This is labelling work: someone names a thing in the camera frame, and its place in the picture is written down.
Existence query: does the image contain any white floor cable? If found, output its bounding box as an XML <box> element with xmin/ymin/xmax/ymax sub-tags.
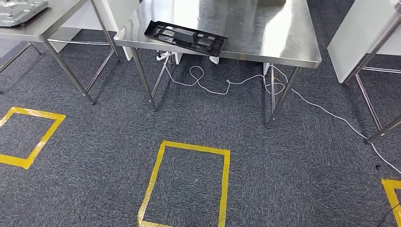
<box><xmin>163</xmin><ymin>54</ymin><xmax>401</xmax><ymax>175</ymax></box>

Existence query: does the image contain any grey metal plate part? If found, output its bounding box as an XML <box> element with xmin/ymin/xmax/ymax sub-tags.
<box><xmin>0</xmin><ymin>0</ymin><xmax>49</xmax><ymax>27</ymax></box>

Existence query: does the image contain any stainless steel workbench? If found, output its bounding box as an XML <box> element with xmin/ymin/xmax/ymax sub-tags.
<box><xmin>113</xmin><ymin>0</ymin><xmax>323</xmax><ymax>128</ymax></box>

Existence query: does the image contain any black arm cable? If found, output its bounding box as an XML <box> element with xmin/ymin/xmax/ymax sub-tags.
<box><xmin>375</xmin><ymin>203</ymin><xmax>401</xmax><ymax>227</ymax></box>

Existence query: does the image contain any steel frame table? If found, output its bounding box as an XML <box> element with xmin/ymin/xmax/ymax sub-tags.
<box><xmin>343</xmin><ymin>1</ymin><xmax>401</xmax><ymax>145</ymax></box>
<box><xmin>0</xmin><ymin>0</ymin><xmax>121</xmax><ymax>105</ymax></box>

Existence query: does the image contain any yellow floor tape square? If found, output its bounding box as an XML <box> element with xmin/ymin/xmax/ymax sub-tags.
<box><xmin>0</xmin><ymin>106</ymin><xmax>67</xmax><ymax>170</ymax></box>
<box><xmin>137</xmin><ymin>140</ymin><xmax>231</xmax><ymax>227</ymax></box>

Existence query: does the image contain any black plastic plate frame part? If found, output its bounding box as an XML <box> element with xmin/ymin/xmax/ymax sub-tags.
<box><xmin>144</xmin><ymin>20</ymin><xmax>228</xmax><ymax>57</ymax></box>

